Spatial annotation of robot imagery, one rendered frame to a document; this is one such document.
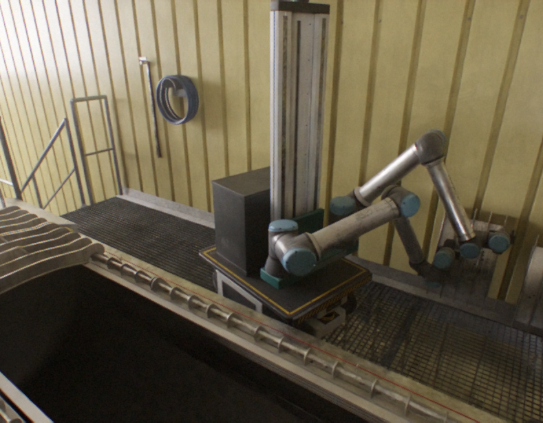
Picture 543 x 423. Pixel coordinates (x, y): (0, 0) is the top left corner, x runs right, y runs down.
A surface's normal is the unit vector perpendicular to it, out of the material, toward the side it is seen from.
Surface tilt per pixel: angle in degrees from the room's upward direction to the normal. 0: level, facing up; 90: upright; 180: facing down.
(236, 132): 90
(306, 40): 90
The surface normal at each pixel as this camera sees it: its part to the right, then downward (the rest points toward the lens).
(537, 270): -0.52, -0.01
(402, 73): -0.56, 0.33
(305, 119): 0.65, 0.30
